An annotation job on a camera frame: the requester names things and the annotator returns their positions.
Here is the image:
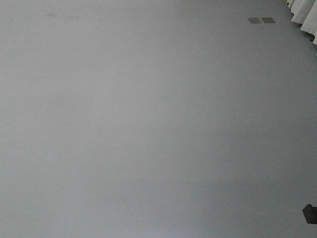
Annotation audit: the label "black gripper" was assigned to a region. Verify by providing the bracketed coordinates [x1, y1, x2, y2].
[302, 204, 317, 224]

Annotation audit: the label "grey floor outlet plates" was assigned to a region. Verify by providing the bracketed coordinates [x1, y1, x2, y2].
[248, 17, 275, 24]

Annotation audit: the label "white pleated curtain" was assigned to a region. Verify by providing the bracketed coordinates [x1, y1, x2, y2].
[285, 0, 317, 46]

